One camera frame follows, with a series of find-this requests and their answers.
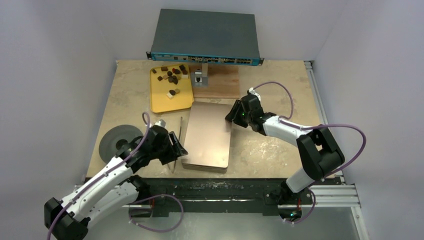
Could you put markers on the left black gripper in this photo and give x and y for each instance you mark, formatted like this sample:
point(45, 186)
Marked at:
point(175, 150)

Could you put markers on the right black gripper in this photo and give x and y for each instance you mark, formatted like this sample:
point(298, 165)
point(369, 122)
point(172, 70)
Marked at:
point(240, 115)

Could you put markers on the brown box lid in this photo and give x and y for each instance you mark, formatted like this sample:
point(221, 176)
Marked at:
point(208, 135)

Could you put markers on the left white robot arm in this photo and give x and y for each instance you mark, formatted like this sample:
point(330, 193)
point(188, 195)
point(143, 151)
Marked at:
point(114, 186)

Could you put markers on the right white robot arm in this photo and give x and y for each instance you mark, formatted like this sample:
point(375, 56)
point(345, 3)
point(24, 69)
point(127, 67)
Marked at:
point(318, 150)

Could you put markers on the brown chocolate box tray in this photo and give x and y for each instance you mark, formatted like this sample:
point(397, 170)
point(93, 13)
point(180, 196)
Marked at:
point(204, 168)

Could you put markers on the wooden board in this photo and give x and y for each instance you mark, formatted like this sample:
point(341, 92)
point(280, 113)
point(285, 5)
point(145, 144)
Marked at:
point(223, 82)

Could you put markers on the grey round speaker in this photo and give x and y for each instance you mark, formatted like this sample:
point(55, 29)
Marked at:
point(116, 138)

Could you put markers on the grey metal stand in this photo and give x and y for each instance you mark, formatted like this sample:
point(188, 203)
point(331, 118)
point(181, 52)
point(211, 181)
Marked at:
point(200, 76)

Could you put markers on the yellow tray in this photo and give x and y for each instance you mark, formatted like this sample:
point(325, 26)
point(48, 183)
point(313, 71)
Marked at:
point(170, 88)

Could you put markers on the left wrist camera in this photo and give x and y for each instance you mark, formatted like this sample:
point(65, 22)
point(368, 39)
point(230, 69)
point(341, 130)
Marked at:
point(160, 123)

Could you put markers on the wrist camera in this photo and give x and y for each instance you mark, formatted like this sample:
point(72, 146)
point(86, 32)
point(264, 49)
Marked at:
point(160, 123)
point(252, 91)

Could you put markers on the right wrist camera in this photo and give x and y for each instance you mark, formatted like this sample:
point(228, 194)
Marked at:
point(252, 91)

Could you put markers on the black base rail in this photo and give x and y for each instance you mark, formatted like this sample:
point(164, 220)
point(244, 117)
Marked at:
point(266, 196)

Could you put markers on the blue network switch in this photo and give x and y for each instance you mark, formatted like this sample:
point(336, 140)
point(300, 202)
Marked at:
point(206, 37)

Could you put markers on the aluminium frame rail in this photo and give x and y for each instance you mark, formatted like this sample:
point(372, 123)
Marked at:
point(334, 196)

